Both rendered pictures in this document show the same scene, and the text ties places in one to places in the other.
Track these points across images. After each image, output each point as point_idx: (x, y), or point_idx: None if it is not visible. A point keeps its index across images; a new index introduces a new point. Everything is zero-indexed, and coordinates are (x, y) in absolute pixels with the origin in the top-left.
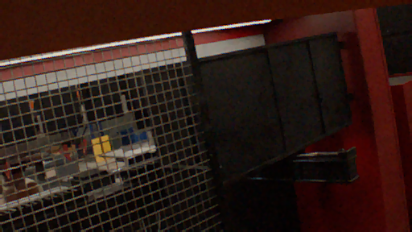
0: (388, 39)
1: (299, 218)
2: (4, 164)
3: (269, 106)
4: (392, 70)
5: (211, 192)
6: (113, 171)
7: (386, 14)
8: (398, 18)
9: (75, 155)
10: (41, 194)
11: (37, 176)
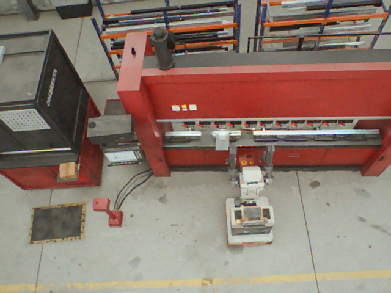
0: (78, 113)
1: None
2: (260, 159)
3: None
4: (84, 122)
5: None
6: (237, 131)
7: (73, 105)
8: (74, 102)
9: None
10: (261, 132)
11: (239, 185)
